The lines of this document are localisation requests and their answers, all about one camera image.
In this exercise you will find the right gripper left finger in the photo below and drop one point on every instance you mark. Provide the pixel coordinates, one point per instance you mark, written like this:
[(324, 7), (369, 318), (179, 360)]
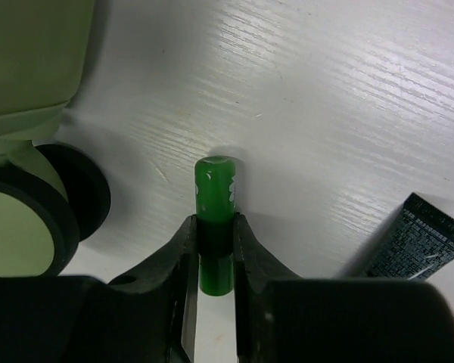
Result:
[(156, 309)]

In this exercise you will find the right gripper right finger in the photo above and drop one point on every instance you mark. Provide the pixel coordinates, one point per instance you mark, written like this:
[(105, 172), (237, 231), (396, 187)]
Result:
[(255, 272)]

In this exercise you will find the green lip balm tube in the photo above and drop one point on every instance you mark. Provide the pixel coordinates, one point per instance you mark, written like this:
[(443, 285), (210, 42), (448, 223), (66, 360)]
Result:
[(214, 179)]

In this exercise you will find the green suitcase with blue lining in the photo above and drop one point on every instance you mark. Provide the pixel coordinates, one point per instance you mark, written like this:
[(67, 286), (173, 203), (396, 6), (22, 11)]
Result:
[(52, 196)]

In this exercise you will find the black cosmetic tube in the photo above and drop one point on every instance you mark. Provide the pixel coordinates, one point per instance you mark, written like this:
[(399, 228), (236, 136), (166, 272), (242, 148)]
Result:
[(415, 241)]

